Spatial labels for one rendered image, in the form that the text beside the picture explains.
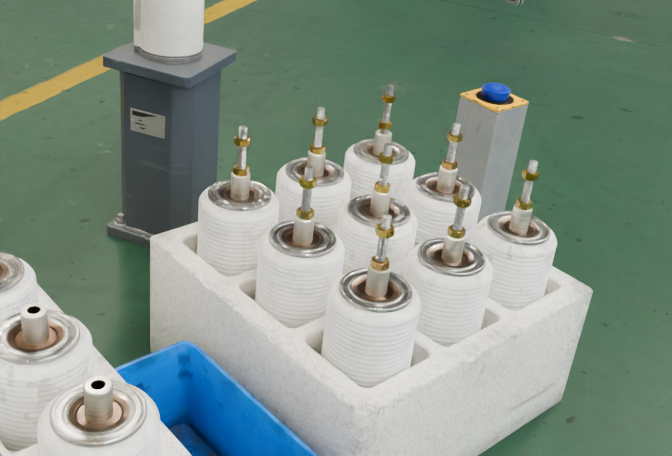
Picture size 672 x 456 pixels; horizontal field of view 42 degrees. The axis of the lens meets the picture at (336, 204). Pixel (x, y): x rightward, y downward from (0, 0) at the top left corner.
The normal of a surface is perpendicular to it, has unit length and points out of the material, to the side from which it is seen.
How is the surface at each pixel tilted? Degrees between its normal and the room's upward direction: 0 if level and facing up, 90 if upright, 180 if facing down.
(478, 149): 90
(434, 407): 90
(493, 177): 90
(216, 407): 88
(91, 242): 0
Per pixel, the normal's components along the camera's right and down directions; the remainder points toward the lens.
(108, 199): 0.10, -0.87
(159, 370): 0.67, 0.39
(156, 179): -0.39, 0.41
